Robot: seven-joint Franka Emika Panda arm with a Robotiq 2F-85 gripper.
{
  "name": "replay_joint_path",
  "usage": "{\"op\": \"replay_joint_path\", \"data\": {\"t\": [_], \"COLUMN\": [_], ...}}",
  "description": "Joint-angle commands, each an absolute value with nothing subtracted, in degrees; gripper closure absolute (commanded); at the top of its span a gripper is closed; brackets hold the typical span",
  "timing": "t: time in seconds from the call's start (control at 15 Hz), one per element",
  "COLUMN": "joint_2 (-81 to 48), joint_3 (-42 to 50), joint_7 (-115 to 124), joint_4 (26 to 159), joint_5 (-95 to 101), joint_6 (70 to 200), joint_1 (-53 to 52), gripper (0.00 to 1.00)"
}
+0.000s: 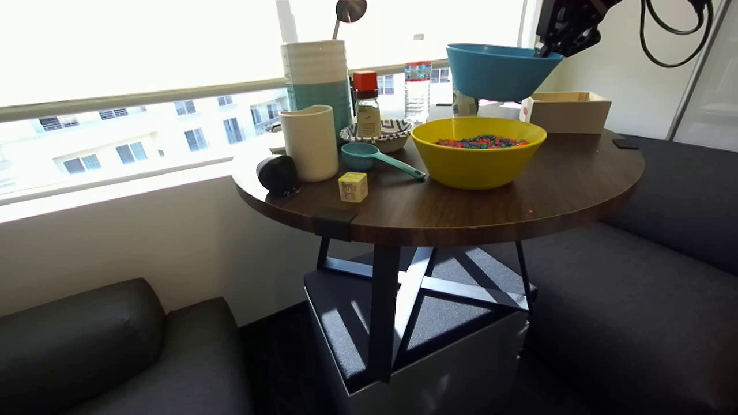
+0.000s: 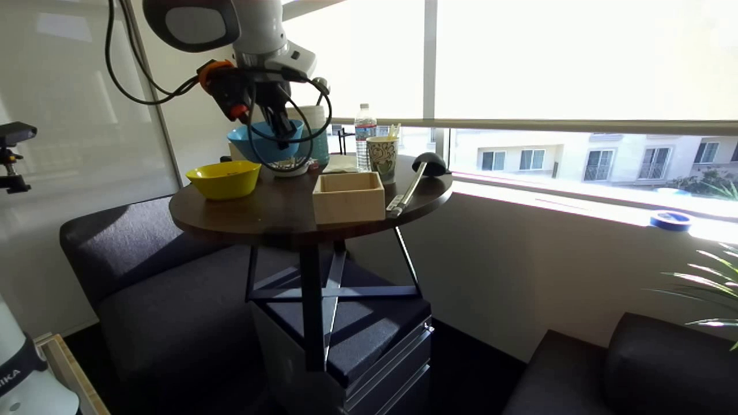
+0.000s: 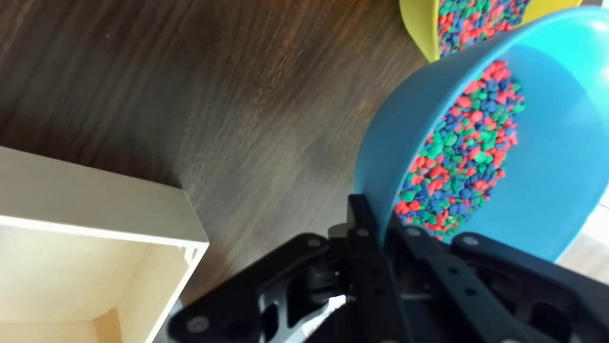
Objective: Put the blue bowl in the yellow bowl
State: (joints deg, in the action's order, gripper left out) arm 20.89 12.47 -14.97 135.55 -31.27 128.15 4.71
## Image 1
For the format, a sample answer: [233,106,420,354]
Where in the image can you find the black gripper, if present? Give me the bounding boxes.
[534,0,623,60]

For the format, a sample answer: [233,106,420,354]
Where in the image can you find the blue bowl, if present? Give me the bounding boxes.
[445,42,566,103]

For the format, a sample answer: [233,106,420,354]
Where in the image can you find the yellow bowl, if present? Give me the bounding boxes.
[408,116,548,192]

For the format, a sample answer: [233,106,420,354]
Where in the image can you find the patterned shallow bowl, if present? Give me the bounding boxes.
[337,118,415,157]

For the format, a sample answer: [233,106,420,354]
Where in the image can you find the light wooden box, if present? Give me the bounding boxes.
[528,89,612,139]

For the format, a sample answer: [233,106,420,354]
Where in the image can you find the patterned paper cup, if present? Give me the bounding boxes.
[449,89,479,118]

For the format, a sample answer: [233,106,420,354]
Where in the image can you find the colourful candies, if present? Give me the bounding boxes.
[432,134,533,152]

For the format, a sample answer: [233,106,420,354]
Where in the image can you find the clear water bottle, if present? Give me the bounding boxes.
[400,60,432,125]

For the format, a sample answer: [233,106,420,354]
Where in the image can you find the round dark wooden table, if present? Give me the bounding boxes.
[227,125,648,388]

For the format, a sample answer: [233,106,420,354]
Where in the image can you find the red lid jar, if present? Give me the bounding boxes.
[351,68,385,139]

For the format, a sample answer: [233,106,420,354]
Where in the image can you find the metal spoon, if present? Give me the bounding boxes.
[329,0,368,42]

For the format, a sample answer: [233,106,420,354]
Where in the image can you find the teal measuring cup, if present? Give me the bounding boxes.
[338,141,427,185]

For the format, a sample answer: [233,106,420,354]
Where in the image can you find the tall white teal canister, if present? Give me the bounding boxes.
[279,38,353,142]

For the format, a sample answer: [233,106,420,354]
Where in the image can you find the yellow cube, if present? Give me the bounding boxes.
[337,170,371,206]

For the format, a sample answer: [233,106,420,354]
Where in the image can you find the cream cup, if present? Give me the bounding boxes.
[279,103,340,185]

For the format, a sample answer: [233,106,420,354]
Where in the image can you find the dark grey sofa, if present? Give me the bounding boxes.
[520,134,738,415]

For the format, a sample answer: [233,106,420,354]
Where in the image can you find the black leather armchair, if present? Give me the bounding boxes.
[0,277,255,415]

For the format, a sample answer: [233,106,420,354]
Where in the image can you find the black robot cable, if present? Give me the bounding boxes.
[639,0,715,71]

